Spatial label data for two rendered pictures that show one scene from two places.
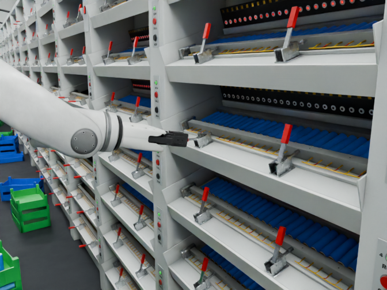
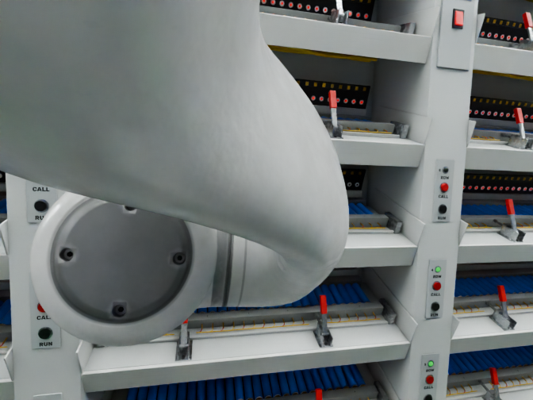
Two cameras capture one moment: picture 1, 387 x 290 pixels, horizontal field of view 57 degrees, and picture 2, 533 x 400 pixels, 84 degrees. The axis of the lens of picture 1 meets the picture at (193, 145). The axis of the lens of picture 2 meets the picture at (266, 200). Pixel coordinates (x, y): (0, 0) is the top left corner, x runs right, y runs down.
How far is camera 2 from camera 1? 0.69 m
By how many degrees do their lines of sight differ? 70
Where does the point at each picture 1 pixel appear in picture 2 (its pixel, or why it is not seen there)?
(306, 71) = (367, 147)
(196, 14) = not seen: hidden behind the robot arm
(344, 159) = (364, 217)
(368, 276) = (423, 289)
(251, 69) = not seen: hidden behind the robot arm
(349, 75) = (403, 151)
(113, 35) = not seen: outside the picture
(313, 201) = (376, 254)
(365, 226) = (420, 255)
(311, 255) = (336, 309)
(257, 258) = (299, 343)
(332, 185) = (375, 238)
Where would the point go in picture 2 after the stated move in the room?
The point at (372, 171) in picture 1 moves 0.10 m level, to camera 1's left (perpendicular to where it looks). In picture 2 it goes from (423, 216) to (434, 223)
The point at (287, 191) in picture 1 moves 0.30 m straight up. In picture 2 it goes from (348, 255) to (356, 93)
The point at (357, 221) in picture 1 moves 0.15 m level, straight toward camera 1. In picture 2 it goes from (410, 255) to (507, 275)
